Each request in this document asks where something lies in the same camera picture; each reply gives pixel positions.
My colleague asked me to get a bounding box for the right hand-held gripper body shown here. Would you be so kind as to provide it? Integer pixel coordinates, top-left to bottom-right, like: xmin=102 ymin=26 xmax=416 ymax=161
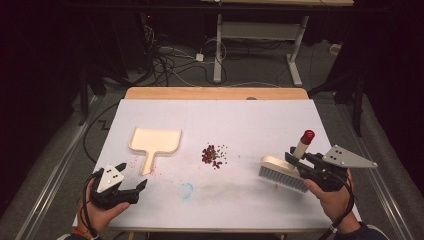
xmin=298 ymin=144 xmax=379 ymax=193

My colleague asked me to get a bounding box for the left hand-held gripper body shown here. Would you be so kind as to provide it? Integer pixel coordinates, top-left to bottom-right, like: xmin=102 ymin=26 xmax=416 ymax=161
xmin=89 ymin=163 xmax=140 ymax=210

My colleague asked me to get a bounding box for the cream brush with grey bristles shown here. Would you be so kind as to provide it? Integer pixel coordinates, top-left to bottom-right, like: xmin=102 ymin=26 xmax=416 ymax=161
xmin=258 ymin=129 xmax=316 ymax=194

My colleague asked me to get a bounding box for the cream dustpan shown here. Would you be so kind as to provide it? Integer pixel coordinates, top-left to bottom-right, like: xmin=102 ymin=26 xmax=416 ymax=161
xmin=128 ymin=127 xmax=183 ymax=176

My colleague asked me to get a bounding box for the pile of red beans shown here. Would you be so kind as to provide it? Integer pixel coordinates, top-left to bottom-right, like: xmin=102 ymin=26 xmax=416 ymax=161
xmin=200 ymin=143 xmax=229 ymax=170

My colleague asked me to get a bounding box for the person's left hand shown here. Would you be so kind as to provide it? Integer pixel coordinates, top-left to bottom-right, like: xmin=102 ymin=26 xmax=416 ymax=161
xmin=76 ymin=181 xmax=132 ymax=236

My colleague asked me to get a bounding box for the person's right hand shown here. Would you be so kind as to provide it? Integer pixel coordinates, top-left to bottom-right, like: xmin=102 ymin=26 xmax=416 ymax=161
xmin=303 ymin=169 xmax=355 ymax=225

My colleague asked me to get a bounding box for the black metal stand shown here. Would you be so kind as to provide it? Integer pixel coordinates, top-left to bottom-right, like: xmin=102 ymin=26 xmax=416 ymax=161
xmin=308 ymin=39 xmax=366 ymax=138
xmin=77 ymin=64 xmax=106 ymax=127

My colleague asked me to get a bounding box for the white table cover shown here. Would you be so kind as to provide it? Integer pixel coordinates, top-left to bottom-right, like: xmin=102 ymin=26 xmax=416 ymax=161
xmin=72 ymin=98 xmax=363 ymax=232

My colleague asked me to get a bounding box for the left hand-held gripper black cable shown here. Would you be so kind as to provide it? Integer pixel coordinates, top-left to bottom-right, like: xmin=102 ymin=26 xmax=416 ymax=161
xmin=81 ymin=169 xmax=103 ymax=239

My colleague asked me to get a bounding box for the hand-held gripper black cable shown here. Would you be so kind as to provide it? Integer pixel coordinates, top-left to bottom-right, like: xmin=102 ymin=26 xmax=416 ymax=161
xmin=81 ymin=169 xmax=103 ymax=239
xmin=318 ymin=169 xmax=356 ymax=240

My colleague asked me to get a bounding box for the black floor cable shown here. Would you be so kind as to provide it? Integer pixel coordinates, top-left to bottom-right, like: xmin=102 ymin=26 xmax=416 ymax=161
xmin=82 ymin=102 xmax=120 ymax=165

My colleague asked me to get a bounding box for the right hand-held gripper black cable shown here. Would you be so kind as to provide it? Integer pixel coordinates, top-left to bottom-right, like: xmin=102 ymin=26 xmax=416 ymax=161
xmin=318 ymin=169 xmax=356 ymax=240

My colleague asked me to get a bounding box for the white floor cable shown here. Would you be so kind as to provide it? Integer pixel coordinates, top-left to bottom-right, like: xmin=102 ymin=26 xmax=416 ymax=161
xmin=166 ymin=68 xmax=283 ymax=89

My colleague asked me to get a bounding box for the tangle of black floor cables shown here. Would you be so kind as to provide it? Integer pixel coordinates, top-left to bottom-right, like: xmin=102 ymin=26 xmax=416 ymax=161
xmin=141 ymin=13 xmax=228 ymax=88

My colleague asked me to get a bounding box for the white desk frame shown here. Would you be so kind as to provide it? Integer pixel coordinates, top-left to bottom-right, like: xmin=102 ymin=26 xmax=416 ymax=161
xmin=199 ymin=0 xmax=355 ymax=88

